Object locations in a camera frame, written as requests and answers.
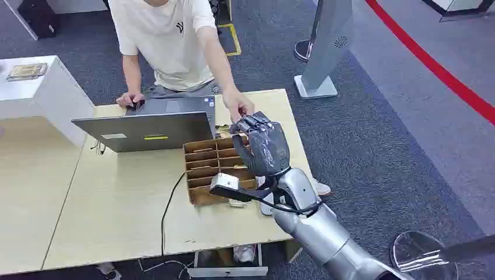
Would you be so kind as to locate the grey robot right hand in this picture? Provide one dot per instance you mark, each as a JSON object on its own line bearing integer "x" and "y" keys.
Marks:
{"x": 267, "y": 148}

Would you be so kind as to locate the round clear stand base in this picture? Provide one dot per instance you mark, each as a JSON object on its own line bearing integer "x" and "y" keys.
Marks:
{"x": 417, "y": 251}

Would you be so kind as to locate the grey laptop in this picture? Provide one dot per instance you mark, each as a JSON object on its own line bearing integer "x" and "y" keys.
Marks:
{"x": 147, "y": 131}

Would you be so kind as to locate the grey shoe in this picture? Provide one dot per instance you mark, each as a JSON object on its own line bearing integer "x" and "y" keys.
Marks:
{"x": 110, "y": 271}

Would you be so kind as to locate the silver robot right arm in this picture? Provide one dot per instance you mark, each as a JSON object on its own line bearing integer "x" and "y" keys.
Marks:
{"x": 321, "y": 232}

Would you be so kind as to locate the flat patterned tray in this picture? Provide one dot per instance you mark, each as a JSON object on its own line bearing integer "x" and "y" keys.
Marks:
{"x": 27, "y": 71}

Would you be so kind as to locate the person's hand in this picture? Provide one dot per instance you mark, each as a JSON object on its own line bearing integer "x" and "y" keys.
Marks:
{"x": 238, "y": 103}
{"x": 129, "y": 99}

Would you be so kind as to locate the person's right hand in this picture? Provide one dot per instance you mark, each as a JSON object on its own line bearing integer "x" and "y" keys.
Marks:
{"x": 129, "y": 99}

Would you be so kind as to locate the person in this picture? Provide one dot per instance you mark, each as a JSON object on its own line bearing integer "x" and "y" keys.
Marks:
{"x": 170, "y": 46}

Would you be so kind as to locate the person's left hand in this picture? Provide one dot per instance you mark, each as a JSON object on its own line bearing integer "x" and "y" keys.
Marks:
{"x": 238, "y": 103}

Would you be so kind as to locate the white cabinet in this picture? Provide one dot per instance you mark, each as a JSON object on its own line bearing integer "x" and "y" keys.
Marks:
{"x": 50, "y": 100}

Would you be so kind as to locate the round metal stand base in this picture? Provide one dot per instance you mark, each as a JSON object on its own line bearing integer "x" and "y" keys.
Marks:
{"x": 302, "y": 50}

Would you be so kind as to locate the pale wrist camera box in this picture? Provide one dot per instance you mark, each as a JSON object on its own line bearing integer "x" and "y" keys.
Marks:
{"x": 226, "y": 183}

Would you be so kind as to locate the grey metal desk frame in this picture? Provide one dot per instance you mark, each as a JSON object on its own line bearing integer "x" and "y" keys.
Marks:
{"x": 228, "y": 271}

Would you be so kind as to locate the black case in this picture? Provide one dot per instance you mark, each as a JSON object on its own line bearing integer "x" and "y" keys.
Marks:
{"x": 38, "y": 17}

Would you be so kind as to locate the glass stand base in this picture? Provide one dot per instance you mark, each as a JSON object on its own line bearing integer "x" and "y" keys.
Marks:
{"x": 460, "y": 9}

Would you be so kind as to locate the wooden card box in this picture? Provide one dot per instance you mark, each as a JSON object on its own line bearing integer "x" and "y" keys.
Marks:
{"x": 201, "y": 162}

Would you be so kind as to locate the black computer mouse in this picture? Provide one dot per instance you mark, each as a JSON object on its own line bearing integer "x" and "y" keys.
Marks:
{"x": 138, "y": 104}

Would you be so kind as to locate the grey kiosk stand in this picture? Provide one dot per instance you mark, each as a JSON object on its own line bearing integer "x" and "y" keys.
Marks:
{"x": 328, "y": 42}

